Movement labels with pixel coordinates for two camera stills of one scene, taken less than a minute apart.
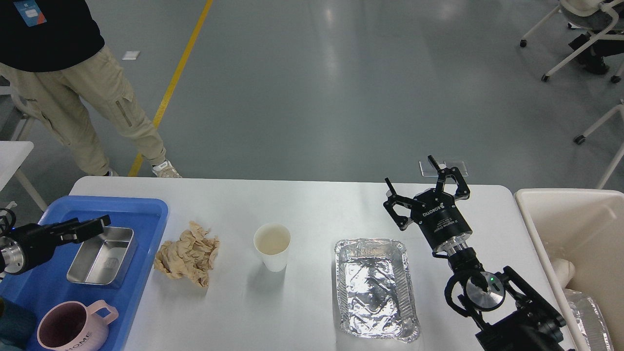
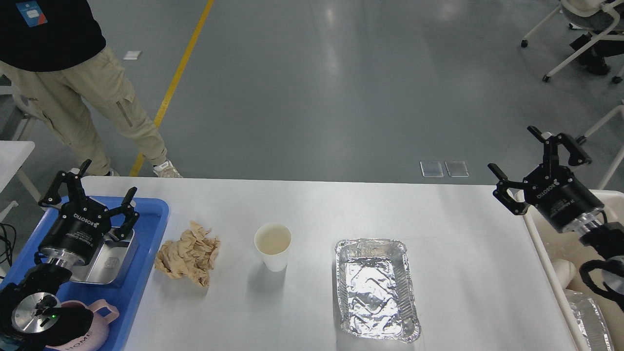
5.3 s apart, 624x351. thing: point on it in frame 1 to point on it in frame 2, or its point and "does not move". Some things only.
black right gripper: (435, 211) to (563, 199)
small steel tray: (105, 260) does not move
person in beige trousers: (46, 46) does not move
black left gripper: (29, 245) to (73, 238)
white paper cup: (272, 241) does not move
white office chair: (594, 16) does not move
